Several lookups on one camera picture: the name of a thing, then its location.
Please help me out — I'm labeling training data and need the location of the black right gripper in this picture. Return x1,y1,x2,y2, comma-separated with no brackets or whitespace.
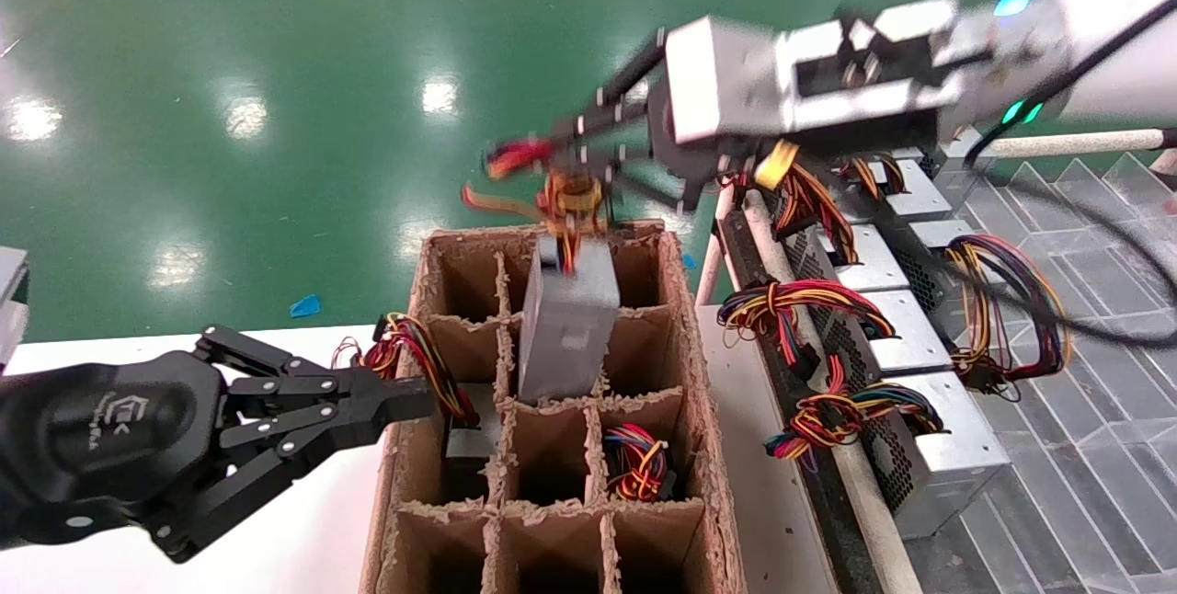
550,24,941,213

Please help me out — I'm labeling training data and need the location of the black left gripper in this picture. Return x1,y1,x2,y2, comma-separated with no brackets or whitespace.
0,326,438,565

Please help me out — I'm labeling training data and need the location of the short white pipe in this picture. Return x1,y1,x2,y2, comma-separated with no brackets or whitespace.
694,199,738,307

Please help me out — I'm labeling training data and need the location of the brown cardboard divider box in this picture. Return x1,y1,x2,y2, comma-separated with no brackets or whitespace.
360,219,741,594

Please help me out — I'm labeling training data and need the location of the white horizontal pole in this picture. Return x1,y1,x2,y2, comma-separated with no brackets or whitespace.
988,128,1177,160

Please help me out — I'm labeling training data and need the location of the clear acrylic divider tray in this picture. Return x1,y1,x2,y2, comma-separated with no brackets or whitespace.
956,153,1177,594

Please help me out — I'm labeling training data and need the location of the yellow cable tag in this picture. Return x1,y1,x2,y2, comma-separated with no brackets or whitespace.
754,139,801,192

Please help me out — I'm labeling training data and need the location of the long white foam-wrapped rail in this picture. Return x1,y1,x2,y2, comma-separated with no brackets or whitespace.
743,191,925,594

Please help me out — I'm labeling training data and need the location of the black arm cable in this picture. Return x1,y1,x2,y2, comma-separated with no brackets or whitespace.
964,0,1177,167

